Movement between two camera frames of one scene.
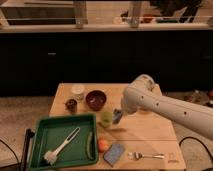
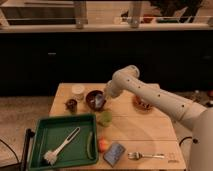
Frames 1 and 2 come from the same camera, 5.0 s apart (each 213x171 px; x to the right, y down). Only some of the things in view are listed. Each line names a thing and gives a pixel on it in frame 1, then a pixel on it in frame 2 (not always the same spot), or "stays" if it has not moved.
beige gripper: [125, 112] to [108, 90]
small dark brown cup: [71, 106] stays
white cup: [78, 92] stays
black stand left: [28, 135] stays
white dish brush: [52, 155] stays
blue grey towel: [117, 115] to [99, 100]
